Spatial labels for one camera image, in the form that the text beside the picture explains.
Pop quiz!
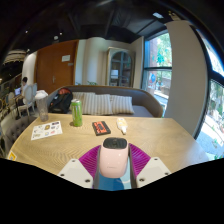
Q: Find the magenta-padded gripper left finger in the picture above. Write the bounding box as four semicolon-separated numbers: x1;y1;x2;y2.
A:
57;143;103;189

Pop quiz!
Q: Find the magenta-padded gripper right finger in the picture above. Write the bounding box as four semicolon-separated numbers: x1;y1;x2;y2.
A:
128;143;172;189

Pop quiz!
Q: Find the pink computer mouse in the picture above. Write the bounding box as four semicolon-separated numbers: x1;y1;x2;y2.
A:
98;136;130;179

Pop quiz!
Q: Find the blue cloud-shaped mouse pad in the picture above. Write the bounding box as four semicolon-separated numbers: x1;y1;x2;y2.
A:
97;166;137;192

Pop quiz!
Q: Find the white sticker sheet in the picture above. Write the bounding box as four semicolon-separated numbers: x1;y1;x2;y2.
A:
30;120;64;141

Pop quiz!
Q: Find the black and red flat box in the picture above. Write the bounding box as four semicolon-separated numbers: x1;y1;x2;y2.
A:
91;120;112;137

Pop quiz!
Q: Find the green drink can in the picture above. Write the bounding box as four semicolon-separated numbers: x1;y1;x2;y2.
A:
70;98;84;128

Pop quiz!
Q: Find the striped cushion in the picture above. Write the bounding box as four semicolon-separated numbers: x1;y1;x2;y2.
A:
109;94;136;115
71;91;86;101
81;93;113;116

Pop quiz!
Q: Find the brown curved sofa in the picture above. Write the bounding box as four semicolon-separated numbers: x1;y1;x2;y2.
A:
46;84;165;118

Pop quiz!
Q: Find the black backpack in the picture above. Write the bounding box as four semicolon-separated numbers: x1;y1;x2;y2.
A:
48;87;74;114

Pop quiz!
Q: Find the grey tufted chair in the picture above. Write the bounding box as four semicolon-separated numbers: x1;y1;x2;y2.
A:
1;114;38;158

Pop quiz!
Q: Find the clear plastic shaker bottle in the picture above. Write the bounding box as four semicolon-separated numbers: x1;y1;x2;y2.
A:
34;89;50;123

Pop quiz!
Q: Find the dark-framed glass window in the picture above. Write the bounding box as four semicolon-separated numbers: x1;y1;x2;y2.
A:
142;31;173;109
196;29;224;161

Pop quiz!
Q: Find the group of white chairs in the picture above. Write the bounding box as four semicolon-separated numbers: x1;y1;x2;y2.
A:
6;83;38;118

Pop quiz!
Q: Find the person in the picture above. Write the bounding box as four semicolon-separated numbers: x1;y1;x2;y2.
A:
18;76;30;101

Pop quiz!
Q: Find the brown wooden door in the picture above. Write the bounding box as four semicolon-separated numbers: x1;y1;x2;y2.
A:
34;39;80;96

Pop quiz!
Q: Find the arched glass-door cabinet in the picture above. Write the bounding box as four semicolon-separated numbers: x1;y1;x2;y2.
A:
105;46;137;88

